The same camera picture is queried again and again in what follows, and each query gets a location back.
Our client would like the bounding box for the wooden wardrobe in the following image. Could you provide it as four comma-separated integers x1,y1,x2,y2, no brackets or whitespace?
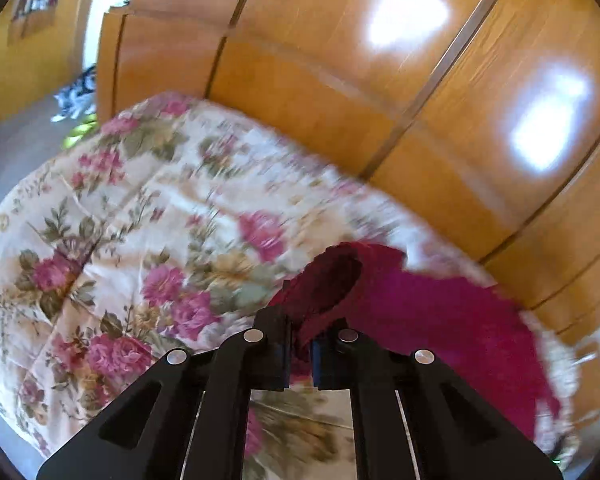
96,0,600,346

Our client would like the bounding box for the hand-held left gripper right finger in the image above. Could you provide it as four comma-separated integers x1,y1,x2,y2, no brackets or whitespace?
311,329,565,480

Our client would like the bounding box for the green item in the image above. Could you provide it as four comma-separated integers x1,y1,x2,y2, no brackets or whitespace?
62,115,101,148

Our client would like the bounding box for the floral bedspread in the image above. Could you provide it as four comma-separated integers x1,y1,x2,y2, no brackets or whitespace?
0,92,600,480

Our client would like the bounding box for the striped grey cloth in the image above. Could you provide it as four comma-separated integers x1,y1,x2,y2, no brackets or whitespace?
50,65,98,123

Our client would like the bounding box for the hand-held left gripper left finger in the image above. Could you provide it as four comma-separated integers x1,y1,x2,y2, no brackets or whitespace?
36,308,294,480

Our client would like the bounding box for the wooden bookshelf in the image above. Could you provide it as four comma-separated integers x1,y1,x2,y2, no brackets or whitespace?
7,0,71,43

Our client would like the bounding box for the red knit garment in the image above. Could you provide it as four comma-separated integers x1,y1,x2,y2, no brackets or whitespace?
267,241,563,441

